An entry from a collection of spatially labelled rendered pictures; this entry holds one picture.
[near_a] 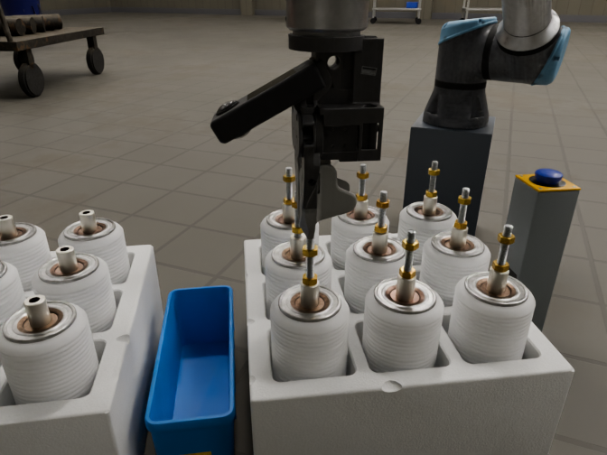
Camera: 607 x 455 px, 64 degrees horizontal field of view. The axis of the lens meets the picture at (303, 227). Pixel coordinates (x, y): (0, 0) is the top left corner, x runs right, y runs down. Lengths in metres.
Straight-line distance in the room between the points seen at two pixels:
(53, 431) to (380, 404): 0.36
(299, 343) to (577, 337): 0.64
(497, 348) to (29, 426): 0.54
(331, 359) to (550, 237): 0.44
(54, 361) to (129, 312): 0.16
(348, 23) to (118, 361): 0.47
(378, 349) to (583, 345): 0.53
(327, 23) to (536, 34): 0.70
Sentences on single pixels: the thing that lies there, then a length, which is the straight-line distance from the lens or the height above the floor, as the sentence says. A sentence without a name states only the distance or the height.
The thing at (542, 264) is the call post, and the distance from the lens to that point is 0.90.
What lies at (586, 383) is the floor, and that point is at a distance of 0.98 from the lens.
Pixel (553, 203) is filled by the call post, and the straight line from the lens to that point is 0.85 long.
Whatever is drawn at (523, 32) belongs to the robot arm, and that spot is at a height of 0.51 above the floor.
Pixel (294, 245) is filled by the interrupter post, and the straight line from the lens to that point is 0.68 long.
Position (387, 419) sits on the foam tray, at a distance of 0.63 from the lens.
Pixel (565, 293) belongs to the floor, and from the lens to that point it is 1.20.
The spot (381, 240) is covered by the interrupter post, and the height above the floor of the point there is 0.27.
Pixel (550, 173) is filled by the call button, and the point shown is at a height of 0.33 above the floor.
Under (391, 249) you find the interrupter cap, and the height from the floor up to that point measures 0.25.
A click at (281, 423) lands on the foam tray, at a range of 0.61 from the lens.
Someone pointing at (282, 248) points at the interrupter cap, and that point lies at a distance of 0.70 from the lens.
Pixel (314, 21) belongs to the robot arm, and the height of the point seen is 0.57.
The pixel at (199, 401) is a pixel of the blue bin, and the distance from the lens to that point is 0.84.
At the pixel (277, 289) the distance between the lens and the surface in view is 0.68.
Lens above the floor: 0.59
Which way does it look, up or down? 26 degrees down
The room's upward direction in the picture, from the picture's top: straight up
